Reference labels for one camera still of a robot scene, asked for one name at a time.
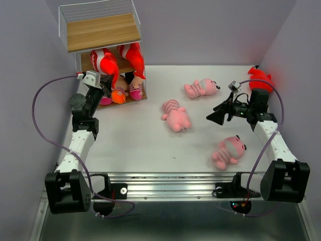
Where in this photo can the large pink striped pig plush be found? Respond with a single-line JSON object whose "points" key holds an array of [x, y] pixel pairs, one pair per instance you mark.
{"points": [[175, 115]]}

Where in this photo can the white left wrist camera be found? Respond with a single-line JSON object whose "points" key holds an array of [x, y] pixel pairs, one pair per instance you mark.
{"points": [[90, 78]]}

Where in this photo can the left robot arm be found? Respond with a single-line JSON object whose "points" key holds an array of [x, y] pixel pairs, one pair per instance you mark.
{"points": [[67, 189]]}

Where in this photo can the boy doll magenta pants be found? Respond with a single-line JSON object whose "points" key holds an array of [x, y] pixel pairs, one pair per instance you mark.
{"points": [[106, 101]]}

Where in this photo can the red whale plush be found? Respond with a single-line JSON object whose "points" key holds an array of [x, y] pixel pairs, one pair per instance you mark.
{"points": [[132, 53]]}

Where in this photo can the white wire wooden shelf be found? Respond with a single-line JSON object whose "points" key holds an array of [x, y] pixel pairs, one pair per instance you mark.
{"points": [[84, 27]]}

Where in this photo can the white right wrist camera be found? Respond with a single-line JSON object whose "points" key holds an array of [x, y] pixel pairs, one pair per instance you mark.
{"points": [[235, 87]]}

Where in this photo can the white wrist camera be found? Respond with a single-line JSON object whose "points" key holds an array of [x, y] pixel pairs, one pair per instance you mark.
{"points": [[235, 87], [90, 78]]}

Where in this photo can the red plush corner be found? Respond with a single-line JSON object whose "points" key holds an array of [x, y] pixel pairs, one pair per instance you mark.
{"points": [[255, 73]]}

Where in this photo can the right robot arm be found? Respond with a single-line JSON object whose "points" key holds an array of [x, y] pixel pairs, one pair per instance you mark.
{"points": [[286, 178]]}

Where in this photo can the pink pig plush bottom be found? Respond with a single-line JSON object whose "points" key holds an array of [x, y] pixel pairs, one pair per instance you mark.
{"points": [[229, 151]]}

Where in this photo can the red shark plush mouth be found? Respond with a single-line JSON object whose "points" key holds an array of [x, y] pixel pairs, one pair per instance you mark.
{"points": [[104, 62]]}

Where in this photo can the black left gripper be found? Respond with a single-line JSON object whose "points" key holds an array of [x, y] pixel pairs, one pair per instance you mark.
{"points": [[105, 82]]}

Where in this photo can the pink pig plush top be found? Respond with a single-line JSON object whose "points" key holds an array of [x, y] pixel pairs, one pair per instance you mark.
{"points": [[201, 87]]}

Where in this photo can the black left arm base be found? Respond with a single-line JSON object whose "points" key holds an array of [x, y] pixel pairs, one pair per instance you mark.
{"points": [[109, 199]]}

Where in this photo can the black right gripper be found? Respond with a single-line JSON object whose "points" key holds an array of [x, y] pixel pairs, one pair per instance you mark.
{"points": [[218, 116]]}

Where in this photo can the boy doll magenta striped shirt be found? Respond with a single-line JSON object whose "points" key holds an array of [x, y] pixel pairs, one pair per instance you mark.
{"points": [[135, 85]]}

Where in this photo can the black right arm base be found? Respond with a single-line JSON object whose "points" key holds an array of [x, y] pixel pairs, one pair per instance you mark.
{"points": [[230, 190]]}

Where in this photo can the boy doll orange pants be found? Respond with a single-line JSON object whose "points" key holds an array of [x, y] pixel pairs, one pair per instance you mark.
{"points": [[119, 93]]}

